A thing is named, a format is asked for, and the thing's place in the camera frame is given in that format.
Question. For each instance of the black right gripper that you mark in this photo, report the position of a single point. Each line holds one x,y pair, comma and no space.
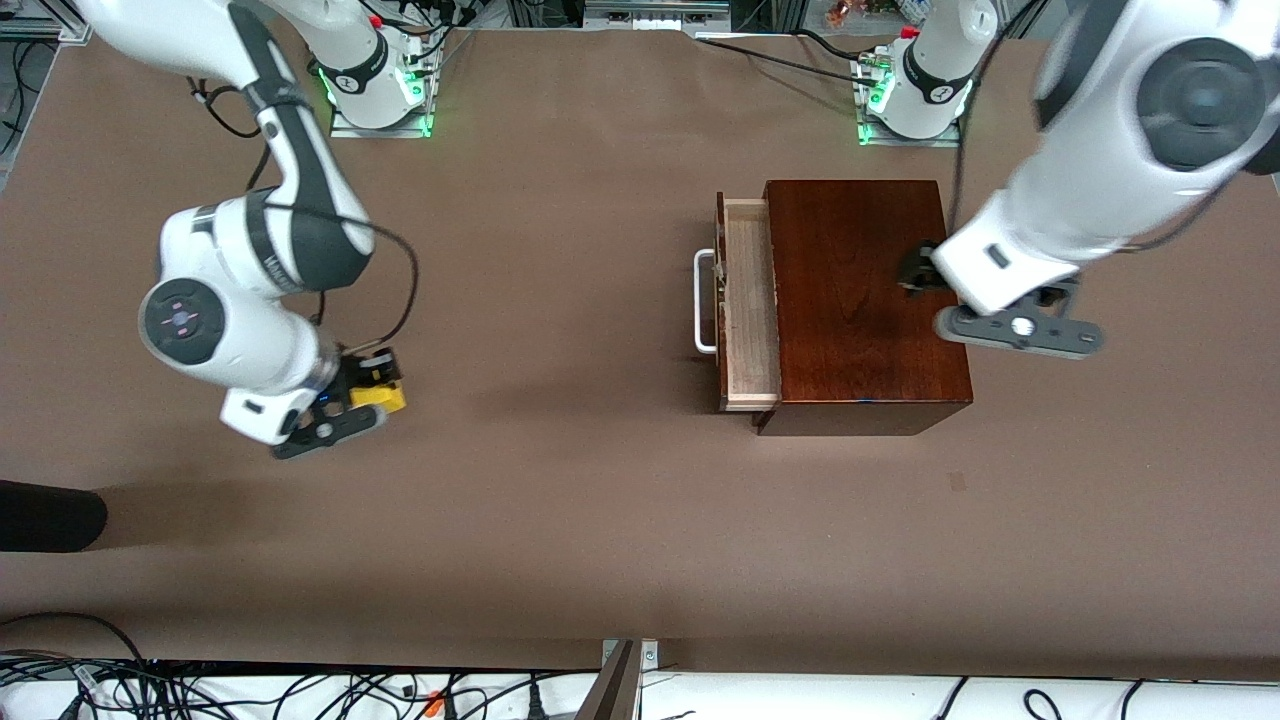
350,377

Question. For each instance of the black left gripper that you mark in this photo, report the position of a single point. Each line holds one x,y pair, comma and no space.
915,270

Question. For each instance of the yellow cube block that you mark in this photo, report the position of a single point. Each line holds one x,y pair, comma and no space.
385,398

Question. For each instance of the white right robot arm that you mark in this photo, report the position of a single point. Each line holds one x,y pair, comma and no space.
230,330

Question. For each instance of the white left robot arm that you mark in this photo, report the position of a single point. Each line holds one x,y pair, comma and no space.
1090,190

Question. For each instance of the dark brown wooden cabinet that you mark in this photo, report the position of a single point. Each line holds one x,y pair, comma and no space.
860,330

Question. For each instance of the black round-ended bar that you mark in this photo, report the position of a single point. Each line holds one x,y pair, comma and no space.
50,515

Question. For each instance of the dark grey metal beam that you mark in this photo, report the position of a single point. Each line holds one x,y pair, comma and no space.
615,695

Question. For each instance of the white ledge board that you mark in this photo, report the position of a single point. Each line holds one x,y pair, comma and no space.
800,700

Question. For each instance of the silver aluminium profile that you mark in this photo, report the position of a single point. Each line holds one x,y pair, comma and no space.
70,30

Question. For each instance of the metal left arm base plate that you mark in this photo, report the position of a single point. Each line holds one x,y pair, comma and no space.
910,142

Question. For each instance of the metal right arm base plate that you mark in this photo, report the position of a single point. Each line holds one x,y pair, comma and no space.
380,132

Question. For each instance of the silver metal rail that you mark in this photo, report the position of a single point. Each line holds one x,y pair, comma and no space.
655,15

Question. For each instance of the silver metal bracket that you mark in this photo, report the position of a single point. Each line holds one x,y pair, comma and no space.
650,655

